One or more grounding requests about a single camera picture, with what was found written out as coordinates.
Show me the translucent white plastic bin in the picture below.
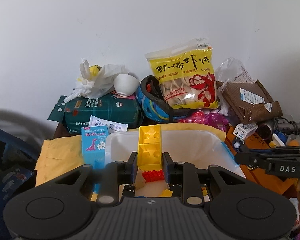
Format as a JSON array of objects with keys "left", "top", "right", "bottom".
[{"left": 104, "top": 129, "right": 246, "bottom": 198}]

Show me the shrimp cracker snack bag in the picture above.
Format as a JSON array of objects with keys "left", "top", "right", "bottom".
[{"left": 145, "top": 37, "right": 219, "bottom": 109}]

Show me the blue striped helmet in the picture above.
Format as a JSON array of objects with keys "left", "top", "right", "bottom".
[{"left": 136, "top": 75, "right": 194, "bottom": 124}]

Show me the dark green tissue pack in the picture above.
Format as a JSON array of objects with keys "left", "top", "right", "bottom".
[{"left": 48, "top": 93, "right": 143, "bottom": 134}]

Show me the yellow hollow building block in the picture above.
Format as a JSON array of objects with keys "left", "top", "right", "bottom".
[{"left": 137, "top": 125, "right": 162, "bottom": 171}]

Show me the small white carton box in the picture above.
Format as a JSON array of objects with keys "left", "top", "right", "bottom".
[{"left": 233, "top": 124, "right": 258, "bottom": 140}]

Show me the magenta plastic bag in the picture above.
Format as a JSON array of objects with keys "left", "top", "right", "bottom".
[{"left": 178, "top": 109, "right": 229, "bottom": 132}]

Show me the white ceramic bowl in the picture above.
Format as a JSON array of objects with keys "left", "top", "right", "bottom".
[{"left": 114, "top": 74, "right": 140, "bottom": 97}]

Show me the yellow cloth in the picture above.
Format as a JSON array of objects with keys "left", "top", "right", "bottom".
[{"left": 35, "top": 122, "right": 226, "bottom": 186}]

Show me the light blue card box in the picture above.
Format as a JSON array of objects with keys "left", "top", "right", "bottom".
[{"left": 81, "top": 126, "right": 109, "bottom": 170}]

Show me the red studded block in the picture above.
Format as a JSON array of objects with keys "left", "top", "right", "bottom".
[{"left": 142, "top": 170, "right": 165, "bottom": 183}]

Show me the clear plastic bag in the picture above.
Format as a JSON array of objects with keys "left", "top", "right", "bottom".
[{"left": 215, "top": 57, "right": 255, "bottom": 83}]

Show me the brown paper parcel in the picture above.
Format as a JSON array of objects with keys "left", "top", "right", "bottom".
[{"left": 217, "top": 81, "right": 283, "bottom": 124}]

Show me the white plastic bag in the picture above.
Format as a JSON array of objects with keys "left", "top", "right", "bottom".
[{"left": 64, "top": 58, "right": 128, "bottom": 103}]

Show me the small yellow block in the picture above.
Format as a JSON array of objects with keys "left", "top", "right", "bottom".
[{"left": 160, "top": 189, "right": 173, "bottom": 197}]

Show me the orange cardboard box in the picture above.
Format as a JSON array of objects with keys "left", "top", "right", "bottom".
[{"left": 226, "top": 126, "right": 300, "bottom": 196}]

